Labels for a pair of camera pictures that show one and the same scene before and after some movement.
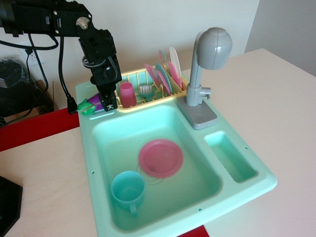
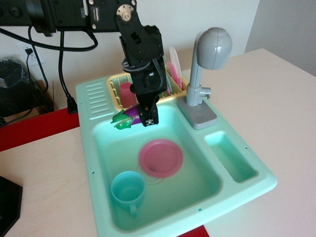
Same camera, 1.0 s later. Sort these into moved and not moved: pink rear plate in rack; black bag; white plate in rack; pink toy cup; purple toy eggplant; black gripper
Moved: purple toy eggplant; black gripper
Not moved: white plate in rack; black bag; pink toy cup; pink rear plate in rack
